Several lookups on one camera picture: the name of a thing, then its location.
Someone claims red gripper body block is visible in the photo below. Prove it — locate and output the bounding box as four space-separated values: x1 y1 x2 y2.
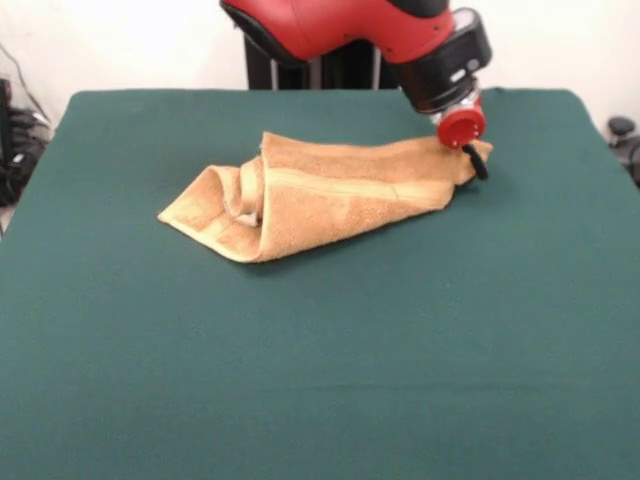
435 96 487 151

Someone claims black stand behind table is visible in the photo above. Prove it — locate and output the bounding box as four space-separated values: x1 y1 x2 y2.
241 29 403 92

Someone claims dark green table cloth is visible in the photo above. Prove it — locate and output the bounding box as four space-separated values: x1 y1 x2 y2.
0 87 640 480

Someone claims tan terry towel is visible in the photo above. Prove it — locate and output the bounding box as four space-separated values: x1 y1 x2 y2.
156 130 495 264

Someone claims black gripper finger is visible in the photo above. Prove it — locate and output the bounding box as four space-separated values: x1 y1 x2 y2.
461 143 491 181

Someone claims grey pedestal foot with caster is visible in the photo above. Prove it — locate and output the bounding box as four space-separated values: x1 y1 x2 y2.
606 116 640 189

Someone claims black equipment with cables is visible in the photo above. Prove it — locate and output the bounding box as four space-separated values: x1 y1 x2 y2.
0 42 54 209

